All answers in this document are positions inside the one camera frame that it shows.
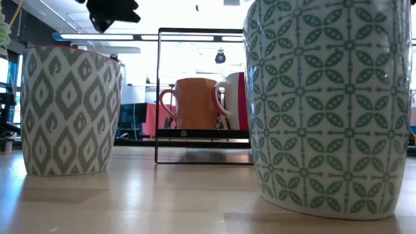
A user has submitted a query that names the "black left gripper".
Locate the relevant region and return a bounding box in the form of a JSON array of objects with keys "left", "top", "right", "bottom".
[{"left": 75, "top": 0, "right": 142, "bottom": 34}]

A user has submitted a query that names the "grey diamond pattern mug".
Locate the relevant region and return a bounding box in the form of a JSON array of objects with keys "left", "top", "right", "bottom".
[{"left": 19, "top": 45, "right": 125, "bottom": 177}]

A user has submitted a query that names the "orange ceramic mug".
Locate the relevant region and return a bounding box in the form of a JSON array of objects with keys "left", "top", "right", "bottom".
[{"left": 158, "top": 77, "right": 218, "bottom": 131}]

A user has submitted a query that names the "white and red mug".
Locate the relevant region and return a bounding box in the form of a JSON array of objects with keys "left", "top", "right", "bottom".
[{"left": 211, "top": 71, "right": 250, "bottom": 131}]

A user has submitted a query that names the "green leaf pattern mug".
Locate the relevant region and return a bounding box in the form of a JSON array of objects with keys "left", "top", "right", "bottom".
[{"left": 242, "top": 0, "right": 413, "bottom": 221}]

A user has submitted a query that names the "ceiling light strip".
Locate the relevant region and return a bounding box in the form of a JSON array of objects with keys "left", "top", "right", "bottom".
[{"left": 51, "top": 32, "right": 244, "bottom": 42}]

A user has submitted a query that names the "black cabinet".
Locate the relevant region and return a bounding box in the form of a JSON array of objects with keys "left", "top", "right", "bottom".
[{"left": 118, "top": 103, "right": 149, "bottom": 140}]

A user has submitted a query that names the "red partition panel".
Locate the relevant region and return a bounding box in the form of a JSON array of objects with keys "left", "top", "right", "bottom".
[{"left": 142, "top": 103, "right": 178, "bottom": 137}]

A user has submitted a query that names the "large window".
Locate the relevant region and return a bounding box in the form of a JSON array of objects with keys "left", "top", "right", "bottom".
[{"left": 0, "top": 53, "right": 23, "bottom": 126}]

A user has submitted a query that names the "black equipment stand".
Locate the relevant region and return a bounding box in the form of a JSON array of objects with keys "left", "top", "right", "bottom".
[{"left": 0, "top": 92, "right": 22, "bottom": 153}]

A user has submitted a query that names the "black metal wood shelf rack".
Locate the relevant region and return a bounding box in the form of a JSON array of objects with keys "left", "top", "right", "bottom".
[{"left": 154, "top": 27, "right": 254, "bottom": 165}]

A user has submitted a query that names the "yellow cable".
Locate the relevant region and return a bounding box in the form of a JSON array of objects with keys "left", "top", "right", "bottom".
[{"left": 8, "top": 0, "right": 24, "bottom": 29}]

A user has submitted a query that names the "pale green coiled cable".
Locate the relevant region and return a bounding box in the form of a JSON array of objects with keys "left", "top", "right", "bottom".
[{"left": 0, "top": 12, "right": 12, "bottom": 58}]

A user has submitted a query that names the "black ceiling camera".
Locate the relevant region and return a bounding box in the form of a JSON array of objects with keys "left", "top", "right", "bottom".
[{"left": 214, "top": 50, "right": 227, "bottom": 65}]

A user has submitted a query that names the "black table border rail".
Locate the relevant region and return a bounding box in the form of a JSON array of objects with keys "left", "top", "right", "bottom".
[{"left": 113, "top": 138, "right": 251, "bottom": 150}]

